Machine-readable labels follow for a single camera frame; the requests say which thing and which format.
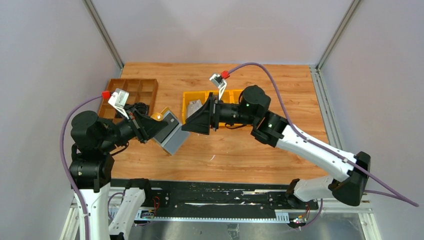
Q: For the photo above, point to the yellow bin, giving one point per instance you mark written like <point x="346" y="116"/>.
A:
<point x="227" y="97"/>
<point x="189" y="96"/>
<point x="236" y="95"/>

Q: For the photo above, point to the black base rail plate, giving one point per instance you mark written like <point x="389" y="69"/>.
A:
<point x="219" y="200"/>

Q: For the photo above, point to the grey cards pile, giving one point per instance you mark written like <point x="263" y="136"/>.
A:
<point x="192" y="107"/>

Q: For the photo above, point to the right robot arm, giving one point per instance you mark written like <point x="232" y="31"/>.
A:
<point x="345" y="181"/>

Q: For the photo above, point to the left yellow bin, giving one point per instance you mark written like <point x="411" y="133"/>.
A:
<point x="189" y="96"/>

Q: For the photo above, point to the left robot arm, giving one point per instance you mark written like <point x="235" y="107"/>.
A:
<point x="91" y="171"/>

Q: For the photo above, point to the right yellow bin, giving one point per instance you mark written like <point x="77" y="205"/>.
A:
<point x="236" y="95"/>

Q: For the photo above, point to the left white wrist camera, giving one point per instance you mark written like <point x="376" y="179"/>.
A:
<point x="118" y="100"/>

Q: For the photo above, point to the yellow leather card holder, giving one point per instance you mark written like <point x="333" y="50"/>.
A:
<point x="172" y="137"/>

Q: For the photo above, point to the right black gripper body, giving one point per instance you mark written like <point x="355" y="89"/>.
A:
<point x="213" y="112"/>

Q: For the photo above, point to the middle yellow bin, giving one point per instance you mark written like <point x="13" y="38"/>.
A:
<point x="227" y="97"/>

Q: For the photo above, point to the wooden compartment tray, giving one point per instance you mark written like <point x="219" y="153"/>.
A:
<point x="141" y="90"/>

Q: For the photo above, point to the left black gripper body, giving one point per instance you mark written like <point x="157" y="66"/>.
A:
<point x="139" y="125"/>

